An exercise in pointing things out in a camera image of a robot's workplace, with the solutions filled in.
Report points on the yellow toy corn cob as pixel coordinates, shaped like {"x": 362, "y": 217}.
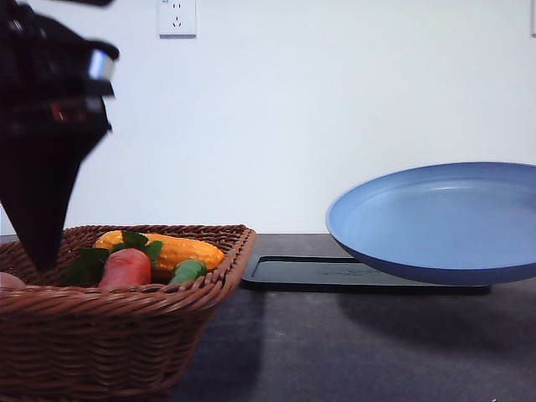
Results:
{"x": 167, "y": 252}

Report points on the green toy pepper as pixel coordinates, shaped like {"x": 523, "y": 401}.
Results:
{"x": 187, "y": 270}

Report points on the white wall power socket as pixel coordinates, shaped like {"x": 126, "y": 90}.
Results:
{"x": 177, "y": 19}

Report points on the orange toy carrot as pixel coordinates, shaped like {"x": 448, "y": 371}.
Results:
{"x": 127, "y": 264}

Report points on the blue round plate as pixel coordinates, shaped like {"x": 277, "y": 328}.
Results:
{"x": 456, "y": 223}

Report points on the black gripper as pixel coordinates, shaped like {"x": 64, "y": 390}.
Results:
{"x": 53, "y": 114}

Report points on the brown egg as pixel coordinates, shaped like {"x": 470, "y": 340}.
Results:
{"x": 9, "y": 280}

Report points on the black rectangular tray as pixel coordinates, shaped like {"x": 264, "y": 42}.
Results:
{"x": 340, "y": 274}

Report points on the brown wicker basket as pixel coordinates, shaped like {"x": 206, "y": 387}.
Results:
{"x": 62, "y": 342}

